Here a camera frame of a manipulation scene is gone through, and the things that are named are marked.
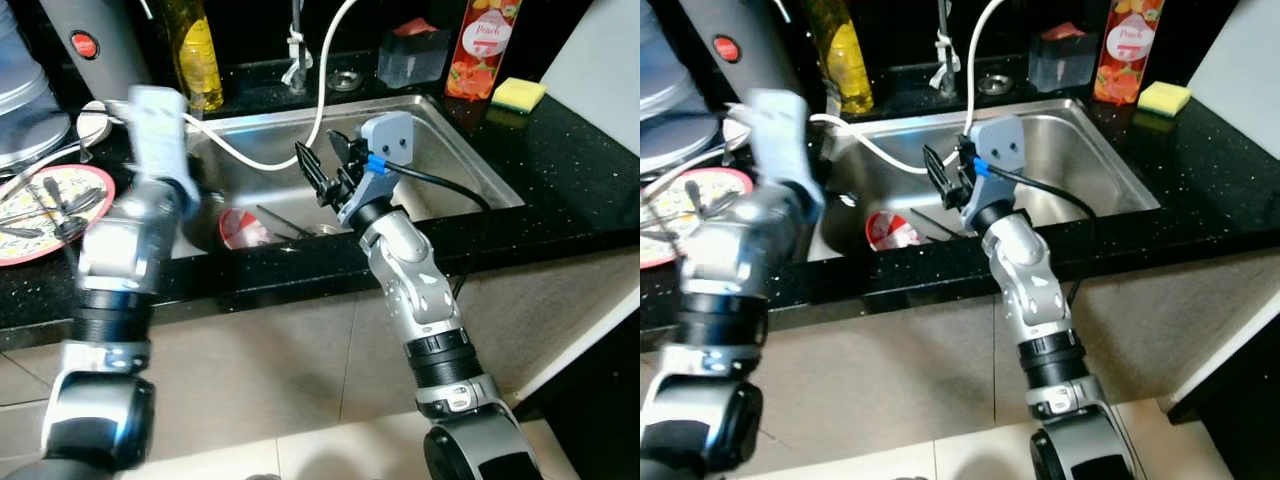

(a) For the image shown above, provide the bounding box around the metal utensil in sink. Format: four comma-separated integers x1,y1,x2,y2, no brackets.
254,204,319,242
906,207,966,244

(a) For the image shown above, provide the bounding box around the red bowl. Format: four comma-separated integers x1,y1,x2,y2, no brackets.
864,210,922,252
217,207,274,250

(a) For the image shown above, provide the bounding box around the metal faucet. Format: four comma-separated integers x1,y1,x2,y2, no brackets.
281,0,313,97
932,0,965,99

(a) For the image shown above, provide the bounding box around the stainless steel sink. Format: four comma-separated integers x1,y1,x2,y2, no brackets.
178,94,527,257
812,97,1164,259

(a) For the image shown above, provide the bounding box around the clear box with red lid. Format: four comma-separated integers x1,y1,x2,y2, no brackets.
377,17,452,90
1027,21,1099,94

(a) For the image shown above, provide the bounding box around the yellow dish soap bottle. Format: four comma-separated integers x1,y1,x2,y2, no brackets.
158,0,225,114
803,0,874,117

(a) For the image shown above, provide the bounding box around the peach soap bottle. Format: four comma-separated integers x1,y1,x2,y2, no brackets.
1092,0,1167,107
444,0,522,102

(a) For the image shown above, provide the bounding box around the yellow sponge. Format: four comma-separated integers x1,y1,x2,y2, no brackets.
1136,80,1194,119
489,76,549,114

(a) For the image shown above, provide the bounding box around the floral plate with pink rim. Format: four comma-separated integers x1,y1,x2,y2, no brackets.
640,167,755,270
0,164,117,267

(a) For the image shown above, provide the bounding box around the grey appliance with red button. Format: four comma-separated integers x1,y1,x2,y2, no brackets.
678,0,793,102
38,0,152,102

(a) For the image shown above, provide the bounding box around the metal spoon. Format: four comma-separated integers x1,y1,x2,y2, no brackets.
40,178,87,241
683,179,713,221

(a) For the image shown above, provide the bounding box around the metal fork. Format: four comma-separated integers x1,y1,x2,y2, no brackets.
0,190,106,229
640,196,746,243

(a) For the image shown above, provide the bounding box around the large steel pot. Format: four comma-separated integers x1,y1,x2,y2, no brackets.
640,0,723,177
0,0,73,169

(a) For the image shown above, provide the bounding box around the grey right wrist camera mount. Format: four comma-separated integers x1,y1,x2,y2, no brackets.
338,111,417,227
958,114,1030,227

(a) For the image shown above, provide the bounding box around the white flexible hose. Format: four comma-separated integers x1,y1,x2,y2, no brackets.
808,0,1007,177
180,0,359,173

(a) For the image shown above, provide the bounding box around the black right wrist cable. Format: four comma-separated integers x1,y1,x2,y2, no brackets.
1000,167,1101,223
384,164,493,213

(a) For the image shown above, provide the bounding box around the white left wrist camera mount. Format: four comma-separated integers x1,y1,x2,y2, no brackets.
128,86,202,217
745,88,828,219

